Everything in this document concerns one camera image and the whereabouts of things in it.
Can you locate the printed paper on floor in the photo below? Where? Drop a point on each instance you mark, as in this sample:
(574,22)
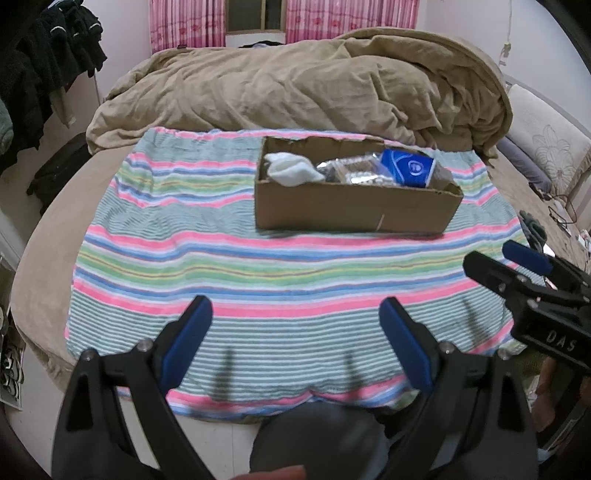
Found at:
(10,364)

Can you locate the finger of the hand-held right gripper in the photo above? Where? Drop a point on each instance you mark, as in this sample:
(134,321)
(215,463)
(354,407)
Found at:
(494,274)
(528,256)

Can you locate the brown cardboard box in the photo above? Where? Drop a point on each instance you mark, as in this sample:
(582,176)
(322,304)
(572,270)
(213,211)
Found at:
(346,207)

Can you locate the bed with beige sheet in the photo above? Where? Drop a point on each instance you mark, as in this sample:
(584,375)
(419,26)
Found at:
(46,258)

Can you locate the hanging black clothes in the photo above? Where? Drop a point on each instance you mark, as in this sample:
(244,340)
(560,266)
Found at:
(41,60)

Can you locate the grey gloves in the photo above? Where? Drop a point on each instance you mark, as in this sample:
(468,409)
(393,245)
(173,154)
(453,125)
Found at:
(535,230)

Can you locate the white floral pillow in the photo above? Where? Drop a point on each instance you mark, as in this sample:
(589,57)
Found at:
(554,138)

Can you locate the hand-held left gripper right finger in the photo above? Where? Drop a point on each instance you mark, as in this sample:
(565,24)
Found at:
(406,346)

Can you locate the white socks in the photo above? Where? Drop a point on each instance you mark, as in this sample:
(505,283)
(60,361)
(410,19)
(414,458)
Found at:
(291,168)

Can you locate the beige duvet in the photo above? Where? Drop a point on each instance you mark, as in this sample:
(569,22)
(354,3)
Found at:
(300,87)

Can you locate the person's left leg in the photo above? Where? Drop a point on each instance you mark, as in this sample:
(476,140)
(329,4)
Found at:
(318,438)

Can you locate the black suitcase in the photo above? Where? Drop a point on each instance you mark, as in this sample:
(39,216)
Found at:
(60,173)

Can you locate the grey pillow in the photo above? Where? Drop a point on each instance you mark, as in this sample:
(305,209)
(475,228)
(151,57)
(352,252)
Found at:
(526,166)

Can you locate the blue packet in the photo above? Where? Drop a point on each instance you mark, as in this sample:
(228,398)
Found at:
(408,168)

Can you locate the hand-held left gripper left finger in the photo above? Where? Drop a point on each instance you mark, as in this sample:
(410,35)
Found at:
(187,341)

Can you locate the pink curtain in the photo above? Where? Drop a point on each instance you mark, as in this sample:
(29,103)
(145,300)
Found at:
(351,18)
(187,23)

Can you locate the person's left hand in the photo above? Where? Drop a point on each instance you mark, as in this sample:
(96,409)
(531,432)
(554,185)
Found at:
(277,474)

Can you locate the window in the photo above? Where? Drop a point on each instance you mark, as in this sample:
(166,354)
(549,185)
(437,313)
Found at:
(256,14)

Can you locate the clear bag of brown snacks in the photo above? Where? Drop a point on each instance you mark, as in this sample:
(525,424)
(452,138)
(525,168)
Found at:
(339,167)

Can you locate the person's right hand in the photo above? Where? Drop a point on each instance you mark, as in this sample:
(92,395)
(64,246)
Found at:
(548,387)

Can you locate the striped blanket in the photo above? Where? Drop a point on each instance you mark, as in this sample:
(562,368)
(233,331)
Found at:
(184,258)

